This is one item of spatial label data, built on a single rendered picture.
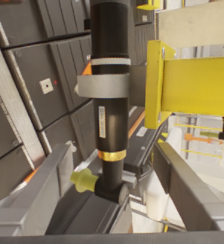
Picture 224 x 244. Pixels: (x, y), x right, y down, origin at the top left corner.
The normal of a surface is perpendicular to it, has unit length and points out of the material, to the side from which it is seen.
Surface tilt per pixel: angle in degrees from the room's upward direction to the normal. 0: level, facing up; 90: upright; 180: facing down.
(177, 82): 90
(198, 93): 90
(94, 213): 90
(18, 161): 0
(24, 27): 0
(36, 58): 0
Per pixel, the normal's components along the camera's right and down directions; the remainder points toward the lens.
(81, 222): -0.15, -0.87
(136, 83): -0.49, 0.24
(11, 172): 0.87, 0.11
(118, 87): 0.21, 0.25
